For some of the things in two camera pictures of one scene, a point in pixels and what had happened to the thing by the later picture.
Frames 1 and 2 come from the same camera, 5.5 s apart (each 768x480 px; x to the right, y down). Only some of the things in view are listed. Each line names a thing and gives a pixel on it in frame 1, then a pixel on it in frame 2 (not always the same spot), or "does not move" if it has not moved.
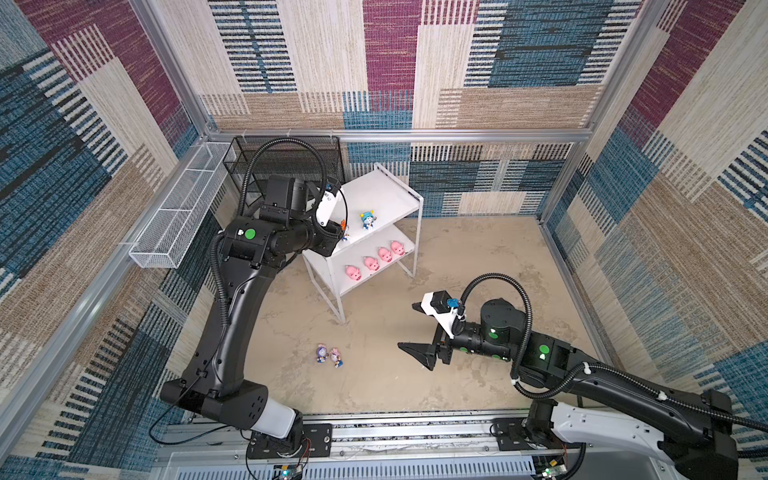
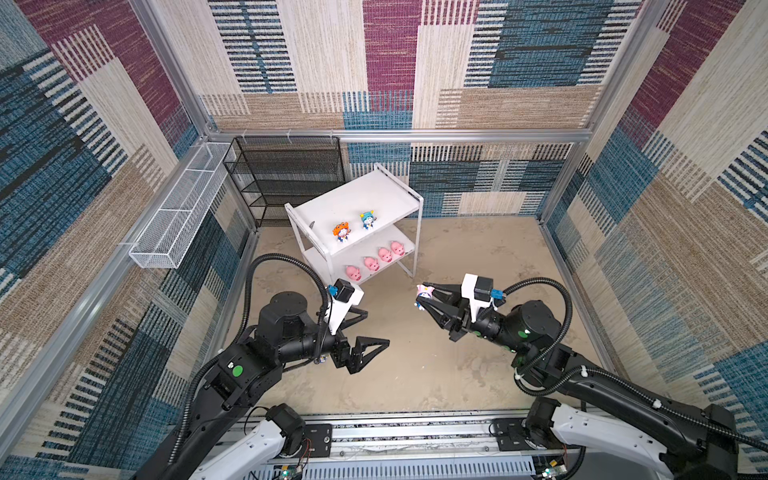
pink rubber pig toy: (371, 262) does not move
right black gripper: (426, 354) → (457, 317)
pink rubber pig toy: (385, 254) does not move
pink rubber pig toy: (353, 272) does not move
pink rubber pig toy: (397, 247) does not move
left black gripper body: (323, 240) → (335, 346)
